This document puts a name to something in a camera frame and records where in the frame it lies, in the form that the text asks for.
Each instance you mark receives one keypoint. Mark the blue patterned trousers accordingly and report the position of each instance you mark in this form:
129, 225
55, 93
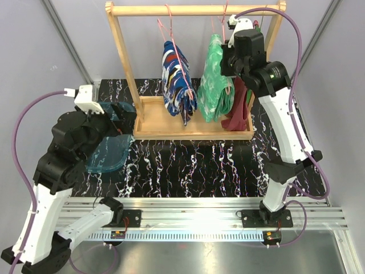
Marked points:
175, 92

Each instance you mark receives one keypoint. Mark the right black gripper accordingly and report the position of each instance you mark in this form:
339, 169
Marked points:
225, 70

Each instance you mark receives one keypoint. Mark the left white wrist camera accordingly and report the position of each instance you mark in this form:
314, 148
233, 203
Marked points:
85, 98

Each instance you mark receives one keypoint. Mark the aluminium mounting rail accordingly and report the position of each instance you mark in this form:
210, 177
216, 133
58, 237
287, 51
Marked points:
201, 219

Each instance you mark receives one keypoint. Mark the pink wire hanger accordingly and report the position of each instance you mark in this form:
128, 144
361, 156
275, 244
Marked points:
222, 20
164, 29

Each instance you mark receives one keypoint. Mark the green tie-dye trousers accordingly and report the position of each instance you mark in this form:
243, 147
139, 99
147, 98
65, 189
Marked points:
216, 92

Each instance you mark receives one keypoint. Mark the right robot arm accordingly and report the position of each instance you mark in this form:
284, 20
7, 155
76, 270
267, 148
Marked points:
296, 153

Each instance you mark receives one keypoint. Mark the green hanger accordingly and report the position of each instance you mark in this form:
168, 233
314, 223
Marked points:
258, 25

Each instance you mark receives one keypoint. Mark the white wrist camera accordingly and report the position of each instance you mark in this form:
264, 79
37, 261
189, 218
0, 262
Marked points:
237, 24
85, 98

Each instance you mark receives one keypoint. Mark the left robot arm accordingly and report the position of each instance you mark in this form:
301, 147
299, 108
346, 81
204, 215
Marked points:
40, 247

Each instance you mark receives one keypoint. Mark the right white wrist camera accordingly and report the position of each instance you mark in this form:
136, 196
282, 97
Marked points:
237, 24

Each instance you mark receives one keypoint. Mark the blue transparent plastic bin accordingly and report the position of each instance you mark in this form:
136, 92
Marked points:
112, 152

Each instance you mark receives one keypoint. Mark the maroon tank top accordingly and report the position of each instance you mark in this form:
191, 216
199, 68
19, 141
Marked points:
237, 118

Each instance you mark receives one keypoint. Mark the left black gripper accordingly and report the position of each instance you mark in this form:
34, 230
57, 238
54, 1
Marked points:
125, 125

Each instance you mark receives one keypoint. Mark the wooden clothes rack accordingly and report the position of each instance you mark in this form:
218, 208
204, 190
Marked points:
153, 121

